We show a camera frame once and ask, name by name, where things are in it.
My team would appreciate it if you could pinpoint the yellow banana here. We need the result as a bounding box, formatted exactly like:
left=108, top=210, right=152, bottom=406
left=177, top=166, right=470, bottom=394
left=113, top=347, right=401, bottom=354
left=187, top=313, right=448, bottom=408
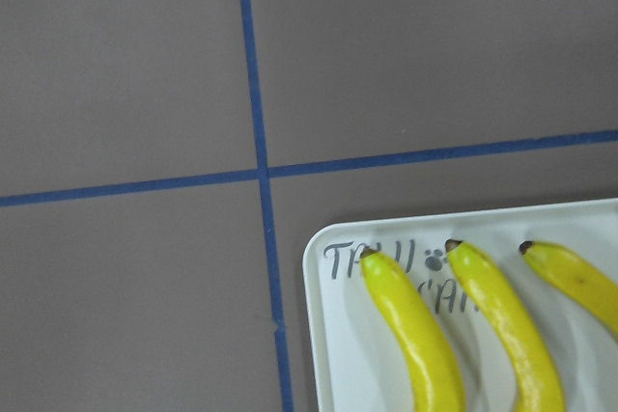
left=519, top=240, right=617, bottom=338
left=445, top=238, right=567, bottom=411
left=360, top=247, right=466, bottom=411

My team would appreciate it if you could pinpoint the white rectangular tray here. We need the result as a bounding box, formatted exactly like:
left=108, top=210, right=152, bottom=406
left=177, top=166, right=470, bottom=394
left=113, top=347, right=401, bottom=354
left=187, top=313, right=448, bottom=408
left=303, top=199, right=617, bottom=411

